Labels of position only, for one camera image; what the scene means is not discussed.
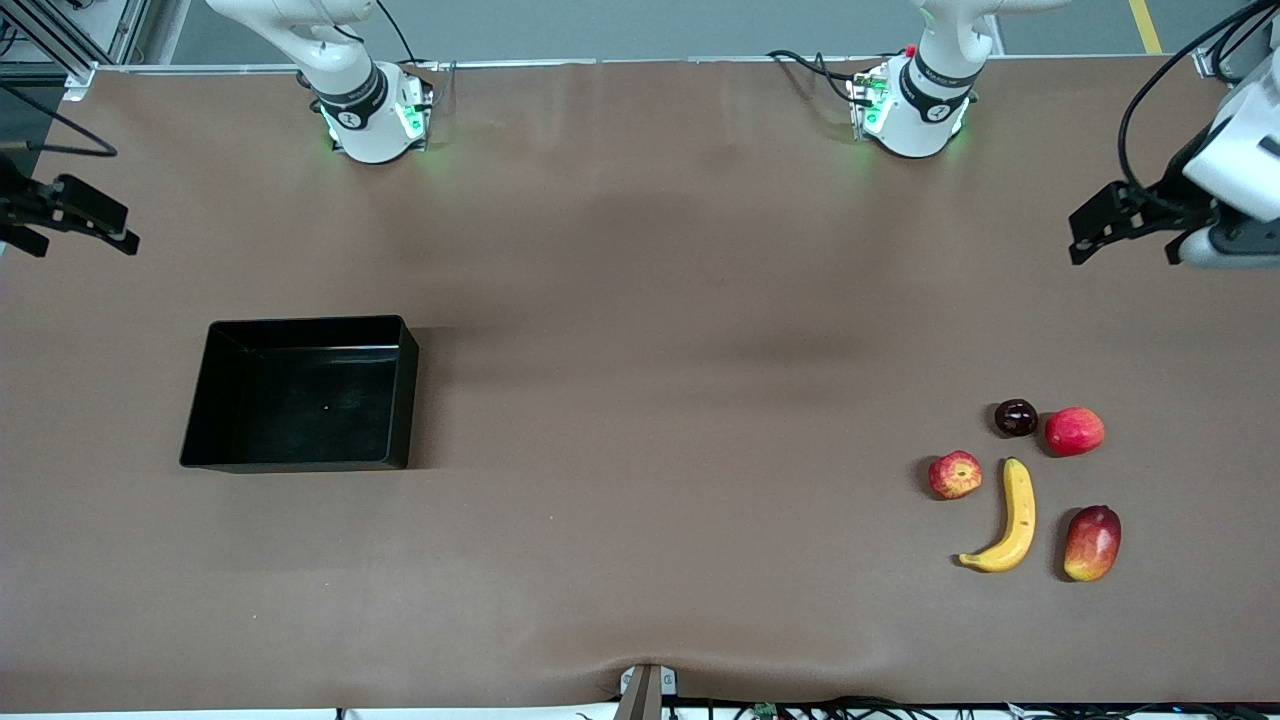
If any black plastic box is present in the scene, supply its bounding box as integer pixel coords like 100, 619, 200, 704
180, 315, 421, 473

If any red yellow apple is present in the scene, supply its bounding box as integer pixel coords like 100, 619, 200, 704
928, 450, 984, 500

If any yellow banana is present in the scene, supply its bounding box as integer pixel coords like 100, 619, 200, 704
958, 457, 1037, 573

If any red yellow mango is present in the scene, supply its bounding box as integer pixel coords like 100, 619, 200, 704
1063, 505, 1122, 582

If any brown table cloth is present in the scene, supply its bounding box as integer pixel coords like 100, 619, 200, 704
0, 55, 1280, 706

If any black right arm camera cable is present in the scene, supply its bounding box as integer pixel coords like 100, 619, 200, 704
0, 85, 119, 159

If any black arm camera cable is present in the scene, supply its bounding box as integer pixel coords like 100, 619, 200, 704
0, 85, 119, 159
1118, 0, 1280, 193

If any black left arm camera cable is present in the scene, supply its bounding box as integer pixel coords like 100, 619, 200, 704
1118, 0, 1280, 193

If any aluminium frame profile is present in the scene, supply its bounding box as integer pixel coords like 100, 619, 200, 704
1195, 0, 1280, 83
0, 0, 151, 101

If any black left base cable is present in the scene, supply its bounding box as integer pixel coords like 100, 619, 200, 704
768, 50, 873, 103

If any black base cable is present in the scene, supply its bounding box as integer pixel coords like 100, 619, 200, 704
375, 0, 443, 73
768, 50, 873, 103

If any black right base cable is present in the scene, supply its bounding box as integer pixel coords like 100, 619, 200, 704
375, 0, 443, 73

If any silver table edge rail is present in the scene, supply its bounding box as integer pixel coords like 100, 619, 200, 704
95, 55, 1201, 73

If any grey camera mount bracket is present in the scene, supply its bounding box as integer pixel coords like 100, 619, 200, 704
612, 663, 681, 720

